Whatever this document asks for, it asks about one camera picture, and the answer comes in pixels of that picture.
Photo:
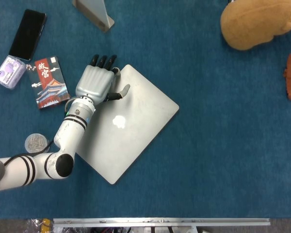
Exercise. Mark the clear round jar of clips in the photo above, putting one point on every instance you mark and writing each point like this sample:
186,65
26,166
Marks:
34,143

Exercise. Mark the clear plastic case purple contents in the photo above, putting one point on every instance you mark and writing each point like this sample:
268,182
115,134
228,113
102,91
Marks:
8,72

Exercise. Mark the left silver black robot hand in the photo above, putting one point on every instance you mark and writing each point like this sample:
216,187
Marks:
94,82

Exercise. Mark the brown plush toy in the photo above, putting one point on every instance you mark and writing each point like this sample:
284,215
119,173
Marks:
252,24

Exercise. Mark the black smartphone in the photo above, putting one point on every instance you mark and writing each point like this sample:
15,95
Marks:
26,34

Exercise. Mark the aluminium frame rail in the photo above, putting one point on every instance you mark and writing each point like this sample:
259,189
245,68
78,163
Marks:
160,221

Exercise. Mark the frosted acrylic sign stand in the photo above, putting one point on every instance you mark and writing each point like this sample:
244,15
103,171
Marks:
97,12

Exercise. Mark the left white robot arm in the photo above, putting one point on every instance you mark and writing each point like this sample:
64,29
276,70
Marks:
68,131

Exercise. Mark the clear plastic bag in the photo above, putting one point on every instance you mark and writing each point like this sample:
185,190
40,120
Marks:
34,225

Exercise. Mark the silver Apple laptop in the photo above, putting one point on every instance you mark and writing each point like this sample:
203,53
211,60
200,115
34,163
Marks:
135,136

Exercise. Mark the yellow object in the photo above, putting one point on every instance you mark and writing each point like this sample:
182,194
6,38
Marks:
46,224

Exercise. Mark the red black card box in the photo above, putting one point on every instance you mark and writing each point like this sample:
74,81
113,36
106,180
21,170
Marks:
49,85

